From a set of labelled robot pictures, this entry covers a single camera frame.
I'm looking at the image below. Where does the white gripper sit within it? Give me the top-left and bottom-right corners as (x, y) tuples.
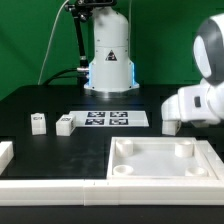
(161, 82), (224, 125)

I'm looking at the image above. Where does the white square tabletop tray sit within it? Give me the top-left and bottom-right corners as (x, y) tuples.
(107, 137), (218, 180)

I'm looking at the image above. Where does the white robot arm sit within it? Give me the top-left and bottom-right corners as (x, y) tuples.
(85, 7), (224, 124)

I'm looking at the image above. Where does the white fiducial marker sheet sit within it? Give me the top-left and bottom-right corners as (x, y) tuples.
(70, 111), (149, 127)

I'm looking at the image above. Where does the white U-shaped obstacle fence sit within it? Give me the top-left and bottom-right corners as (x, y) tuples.
(0, 151), (224, 206)

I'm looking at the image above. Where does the black cable bundle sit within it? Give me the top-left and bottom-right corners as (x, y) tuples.
(43, 68), (90, 87)

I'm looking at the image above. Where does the black camera stand pole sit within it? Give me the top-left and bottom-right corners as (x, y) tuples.
(65, 0), (117, 86)

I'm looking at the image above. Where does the white cable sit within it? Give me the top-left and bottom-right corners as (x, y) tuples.
(37, 0), (71, 86)

